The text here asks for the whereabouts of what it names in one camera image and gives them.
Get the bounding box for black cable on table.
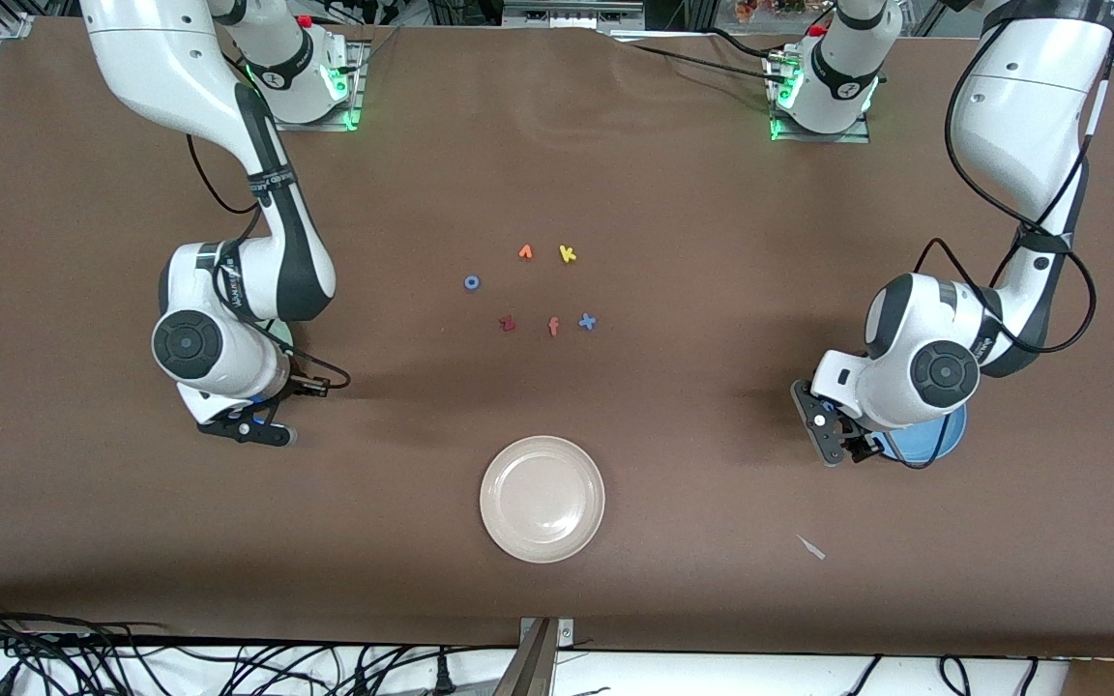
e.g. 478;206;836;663
610;27;790;88

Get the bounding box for blue plate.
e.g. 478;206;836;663
871;406;968;464

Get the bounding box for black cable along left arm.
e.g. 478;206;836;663
910;0;1099;471

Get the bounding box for black floor cable tangle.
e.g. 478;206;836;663
0;594;519;696

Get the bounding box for beige plate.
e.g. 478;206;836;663
479;435;606;565

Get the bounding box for green plate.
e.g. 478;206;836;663
252;319;295;363

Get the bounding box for black cable along right arm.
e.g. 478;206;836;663
185;135;353;390

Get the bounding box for metal base plate right arm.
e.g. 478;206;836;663
272;41;367;132

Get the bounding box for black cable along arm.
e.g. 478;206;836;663
185;135;353;390
910;0;1099;471

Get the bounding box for metal base plate left arm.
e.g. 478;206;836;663
768;48;872;144

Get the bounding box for black bracket on right gripper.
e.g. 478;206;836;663
195;411;297;448

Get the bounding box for grey device behind table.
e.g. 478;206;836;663
502;0;647;30

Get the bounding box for black floor cables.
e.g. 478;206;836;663
842;655;1041;696

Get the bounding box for brown table cover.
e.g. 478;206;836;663
0;17;1114;658

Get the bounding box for metal table leg bracket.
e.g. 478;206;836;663
516;617;577;696

